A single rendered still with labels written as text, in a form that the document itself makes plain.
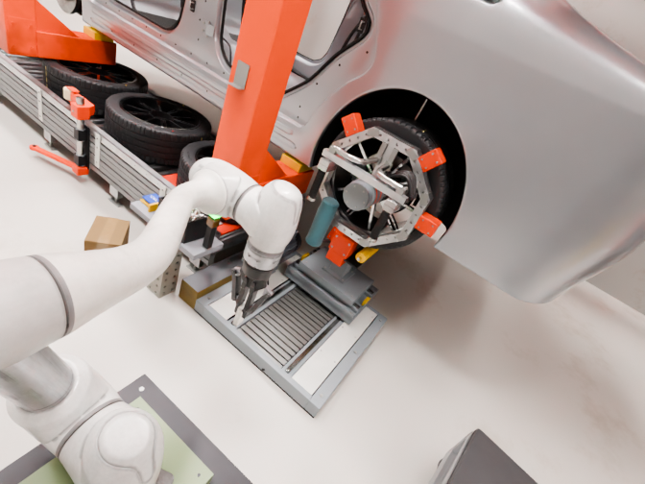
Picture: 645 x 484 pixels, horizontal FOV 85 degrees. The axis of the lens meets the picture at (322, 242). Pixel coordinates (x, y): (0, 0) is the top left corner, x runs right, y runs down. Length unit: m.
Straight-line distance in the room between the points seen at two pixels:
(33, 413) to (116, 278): 0.51
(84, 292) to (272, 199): 0.40
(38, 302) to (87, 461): 0.53
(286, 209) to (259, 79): 0.79
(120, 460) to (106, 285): 0.48
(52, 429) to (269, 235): 0.59
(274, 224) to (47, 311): 0.45
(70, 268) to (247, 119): 1.12
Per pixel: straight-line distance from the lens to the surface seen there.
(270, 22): 1.43
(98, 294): 0.48
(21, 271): 0.46
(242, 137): 1.52
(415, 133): 1.68
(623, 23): 5.07
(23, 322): 0.44
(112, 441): 0.91
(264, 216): 0.76
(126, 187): 2.43
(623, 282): 5.47
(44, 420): 0.96
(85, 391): 0.96
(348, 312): 2.02
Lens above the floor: 1.45
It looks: 31 degrees down
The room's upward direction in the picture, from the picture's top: 25 degrees clockwise
